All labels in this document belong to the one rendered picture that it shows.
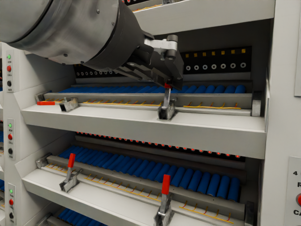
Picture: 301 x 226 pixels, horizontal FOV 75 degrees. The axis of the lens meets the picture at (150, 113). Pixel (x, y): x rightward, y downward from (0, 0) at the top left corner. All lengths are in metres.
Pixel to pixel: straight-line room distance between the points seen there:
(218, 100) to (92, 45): 0.27
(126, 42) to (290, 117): 0.23
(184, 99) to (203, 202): 0.20
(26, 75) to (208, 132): 0.54
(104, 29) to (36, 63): 0.54
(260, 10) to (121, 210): 0.43
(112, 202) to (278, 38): 0.43
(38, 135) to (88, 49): 0.56
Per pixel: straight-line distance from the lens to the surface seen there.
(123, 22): 0.20
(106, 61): 0.20
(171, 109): 0.35
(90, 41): 0.17
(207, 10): 0.36
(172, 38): 0.23
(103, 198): 0.51
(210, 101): 0.39
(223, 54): 0.48
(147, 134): 0.37
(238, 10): 0.35
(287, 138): 0.32
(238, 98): 0.38
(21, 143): 0.69
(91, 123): 0.45
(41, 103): 0.48
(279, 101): 0.31
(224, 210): 0.43
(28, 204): 0.76
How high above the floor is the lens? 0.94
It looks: 4 degrees down
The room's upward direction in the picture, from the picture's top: 2 degrees clockwise
